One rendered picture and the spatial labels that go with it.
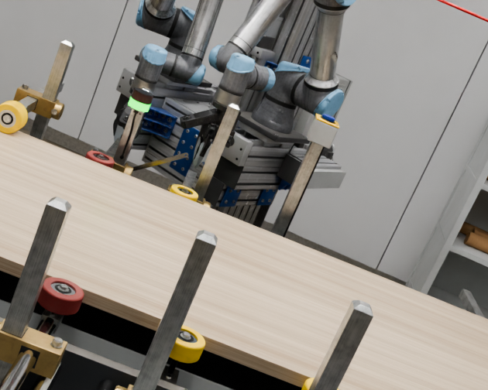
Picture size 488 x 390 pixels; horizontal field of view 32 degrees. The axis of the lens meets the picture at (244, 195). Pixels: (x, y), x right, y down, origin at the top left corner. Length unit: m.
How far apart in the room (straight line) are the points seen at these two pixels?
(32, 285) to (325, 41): 1.56
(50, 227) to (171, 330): 0.26
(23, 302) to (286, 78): 1.66
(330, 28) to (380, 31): 2.25
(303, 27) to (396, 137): 2.01
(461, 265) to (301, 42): 2.45
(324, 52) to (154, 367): 1.54
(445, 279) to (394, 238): 0.39
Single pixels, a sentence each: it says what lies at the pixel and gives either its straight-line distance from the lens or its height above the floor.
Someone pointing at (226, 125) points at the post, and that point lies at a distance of 2.40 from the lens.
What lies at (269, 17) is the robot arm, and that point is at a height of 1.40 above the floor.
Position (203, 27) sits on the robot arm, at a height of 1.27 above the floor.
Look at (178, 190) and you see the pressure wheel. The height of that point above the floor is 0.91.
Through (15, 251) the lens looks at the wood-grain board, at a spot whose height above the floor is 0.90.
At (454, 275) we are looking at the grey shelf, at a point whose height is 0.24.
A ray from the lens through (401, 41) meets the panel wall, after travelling 4.94.
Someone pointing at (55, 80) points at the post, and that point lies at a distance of 2.46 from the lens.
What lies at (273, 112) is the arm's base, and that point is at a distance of 2.90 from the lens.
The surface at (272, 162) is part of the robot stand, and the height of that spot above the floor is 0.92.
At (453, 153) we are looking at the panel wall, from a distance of 5.06.
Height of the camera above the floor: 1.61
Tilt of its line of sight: 16 degrees down
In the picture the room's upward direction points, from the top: 23 degrees clockwise
